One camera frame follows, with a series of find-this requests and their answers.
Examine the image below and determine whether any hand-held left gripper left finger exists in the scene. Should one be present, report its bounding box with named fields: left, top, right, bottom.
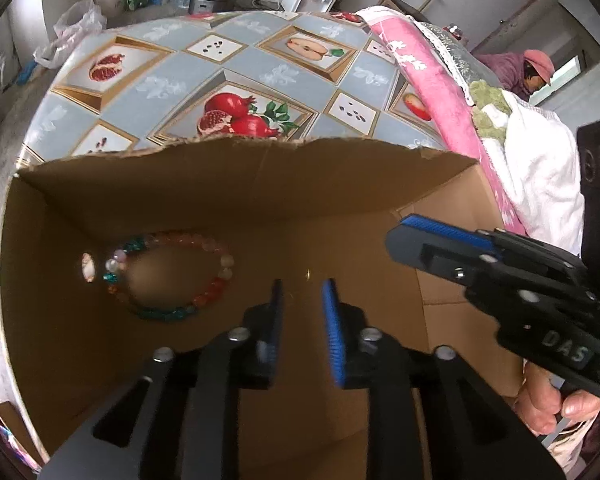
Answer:
left=39, top=279, right=285, bottom=480

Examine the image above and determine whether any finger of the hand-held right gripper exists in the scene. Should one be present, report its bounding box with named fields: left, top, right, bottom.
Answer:
left=400, top=214, right=506, bottom=261
left=385, top=224, right=496, bottom=290

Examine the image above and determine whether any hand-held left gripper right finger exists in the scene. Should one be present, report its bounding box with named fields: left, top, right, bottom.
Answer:
left=321, top=279, right=566, bottom=480

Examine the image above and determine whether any multicolour bead bracelet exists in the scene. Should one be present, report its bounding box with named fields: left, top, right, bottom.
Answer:
left=102, top=231, right=236, bottom=323

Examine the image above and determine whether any brown cardboard box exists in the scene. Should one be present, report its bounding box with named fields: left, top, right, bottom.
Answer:
left=0, top=137, right=526, bottom=471

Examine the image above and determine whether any person's right hand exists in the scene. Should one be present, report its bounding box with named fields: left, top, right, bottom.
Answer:
left=512, top=360, right=600, bottom=436

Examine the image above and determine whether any white fleece blanket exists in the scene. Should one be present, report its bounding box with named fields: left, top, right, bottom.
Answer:
left=480, top=95, right=586, bottom=256

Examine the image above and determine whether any green knitted cloth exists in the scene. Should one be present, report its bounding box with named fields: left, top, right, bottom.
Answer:
left=467, top=80, right=513, bottom=141

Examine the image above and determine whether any pink floral blanket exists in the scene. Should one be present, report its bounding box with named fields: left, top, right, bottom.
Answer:
left=355, top=6, right=531, bottom=241

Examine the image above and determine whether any grey lace cloth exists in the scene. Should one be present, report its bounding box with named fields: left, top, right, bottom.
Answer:
left=415, top=20, right=481, bottom=106

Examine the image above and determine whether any white plastic bag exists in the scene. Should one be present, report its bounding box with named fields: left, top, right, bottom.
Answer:
left=34, top=0, right=108, bottom=68

